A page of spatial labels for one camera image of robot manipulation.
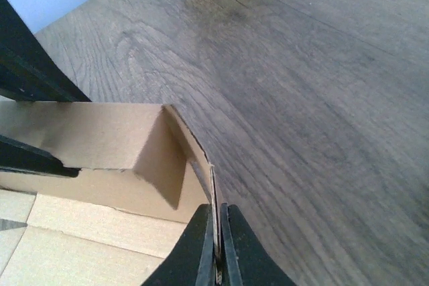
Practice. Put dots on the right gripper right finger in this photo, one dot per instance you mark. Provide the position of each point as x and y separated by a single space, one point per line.
244 259

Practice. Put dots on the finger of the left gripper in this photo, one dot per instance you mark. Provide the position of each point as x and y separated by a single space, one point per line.
18 157

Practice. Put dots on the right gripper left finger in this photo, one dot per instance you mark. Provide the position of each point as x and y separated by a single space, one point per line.
191 262

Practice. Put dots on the cardboard box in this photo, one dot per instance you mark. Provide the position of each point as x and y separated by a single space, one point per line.
143 175

